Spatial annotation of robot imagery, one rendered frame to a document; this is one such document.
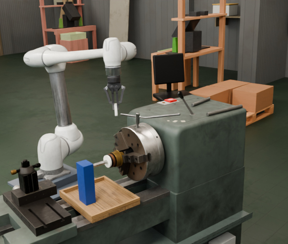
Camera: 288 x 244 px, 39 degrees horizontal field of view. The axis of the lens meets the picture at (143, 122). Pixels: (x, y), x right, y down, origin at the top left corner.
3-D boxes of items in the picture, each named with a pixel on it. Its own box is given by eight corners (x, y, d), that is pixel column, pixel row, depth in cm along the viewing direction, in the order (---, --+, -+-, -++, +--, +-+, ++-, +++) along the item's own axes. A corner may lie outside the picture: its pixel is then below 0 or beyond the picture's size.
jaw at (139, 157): (137, 149, 229) (149, 152, 220) (138, 158, 230) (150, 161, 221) (120, 154, 223) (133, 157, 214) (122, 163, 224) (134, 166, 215)
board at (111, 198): (104, 181, 247) (104, 175, 246) (140, 204, 220) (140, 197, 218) (59, 196, 230) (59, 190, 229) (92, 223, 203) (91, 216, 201)
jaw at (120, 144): (130, 149, 235) (122, 131, 238) (134, 146, 231) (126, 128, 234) (114, 154, 229) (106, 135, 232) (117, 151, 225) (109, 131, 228)
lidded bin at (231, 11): (238, 15, 941) (238, 3, 933) (229, 16, 915) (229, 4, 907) (220, 14, 973) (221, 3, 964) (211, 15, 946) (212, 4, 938)
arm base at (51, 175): (28, 176, 272) (27, 168, 270) (55, 165, 287) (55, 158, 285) (43, 184, 260) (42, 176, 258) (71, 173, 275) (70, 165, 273)
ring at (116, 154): (117, 146, 230) (103, 150, 225) (127, 151, 223) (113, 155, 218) (118, 161, 233) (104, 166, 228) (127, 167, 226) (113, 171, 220)
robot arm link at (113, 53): (116, 67, 225) (128, 63, 236) (114, 38, 221) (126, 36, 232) (99, 66, 230) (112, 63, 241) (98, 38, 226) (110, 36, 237)
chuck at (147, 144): (126, 163, 253) (127, 116, 241) (158, 185, 231) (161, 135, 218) (114, 167, 248) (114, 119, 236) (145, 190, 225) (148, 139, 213)
